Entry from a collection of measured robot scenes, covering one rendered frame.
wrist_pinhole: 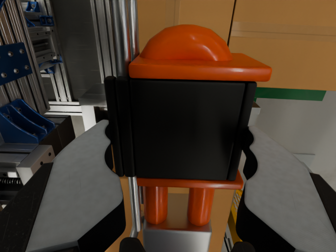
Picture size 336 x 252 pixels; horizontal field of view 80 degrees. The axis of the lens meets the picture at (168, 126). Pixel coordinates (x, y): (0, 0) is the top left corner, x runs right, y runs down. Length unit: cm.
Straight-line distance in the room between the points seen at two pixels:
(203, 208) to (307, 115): 161
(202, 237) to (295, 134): 163
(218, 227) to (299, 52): 67
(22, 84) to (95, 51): 57
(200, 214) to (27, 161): 45
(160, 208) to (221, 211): 44
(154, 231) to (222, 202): 41
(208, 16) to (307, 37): 36
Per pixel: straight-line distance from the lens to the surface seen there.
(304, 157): 194
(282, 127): 172
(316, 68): 97
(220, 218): 64
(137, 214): 18
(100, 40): 118
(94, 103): 83
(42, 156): 57
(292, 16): 88
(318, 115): 180
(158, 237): 21
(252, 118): 88
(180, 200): 22
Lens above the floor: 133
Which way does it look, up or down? 62 degrees down
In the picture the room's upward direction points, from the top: 177 degrees counter-clockwise
